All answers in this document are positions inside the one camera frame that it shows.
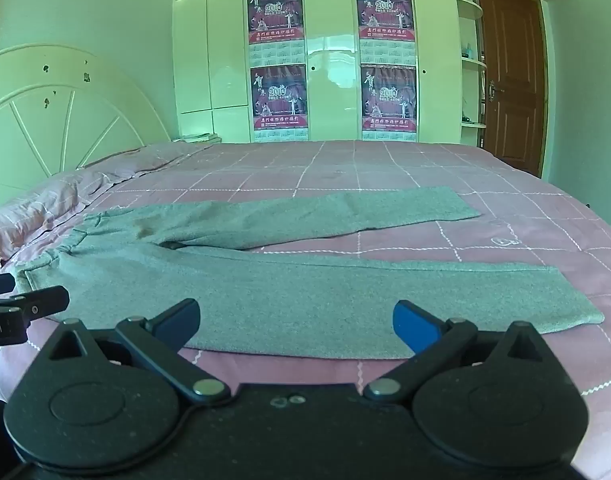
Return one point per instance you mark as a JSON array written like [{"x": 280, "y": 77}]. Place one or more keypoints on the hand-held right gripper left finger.
[{"x": 178, "y": 321}]

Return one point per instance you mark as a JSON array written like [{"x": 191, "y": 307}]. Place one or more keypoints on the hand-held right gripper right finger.
[{"x": 414, "y": 324}]

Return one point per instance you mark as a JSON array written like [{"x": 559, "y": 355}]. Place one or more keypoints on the grey pants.
[{"x": 265, "y": 290}]

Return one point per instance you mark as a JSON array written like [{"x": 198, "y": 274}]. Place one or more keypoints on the pink striped pillow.
[
  {"x": 145, "y": 157},
  {"x": 30, "y": 210}
]

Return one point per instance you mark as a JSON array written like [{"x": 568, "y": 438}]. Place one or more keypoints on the white arched headboard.
[{"x": 50, "y": 110}]

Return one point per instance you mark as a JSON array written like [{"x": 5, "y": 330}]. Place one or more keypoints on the stack of books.
[{"x": 200, "y": 137}]

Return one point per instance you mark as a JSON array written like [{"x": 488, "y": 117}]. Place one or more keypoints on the brown wooden door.
[{"x": 513, "y": 75}]

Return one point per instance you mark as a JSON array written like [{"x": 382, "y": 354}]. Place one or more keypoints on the white corner shelf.
[{"x": 471, "y": 60}]

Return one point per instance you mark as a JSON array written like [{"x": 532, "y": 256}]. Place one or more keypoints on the white glossy wardrobe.
[{"x": 330, "y": 50}]

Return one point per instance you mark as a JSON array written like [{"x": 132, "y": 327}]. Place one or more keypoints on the red calendar wall poster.
[
  {"x": 385, "y": 17},
  {"x": 279, "y": 102},
  {"x": 275, "y": 17},
  {"x": 388, "y": 102}
]

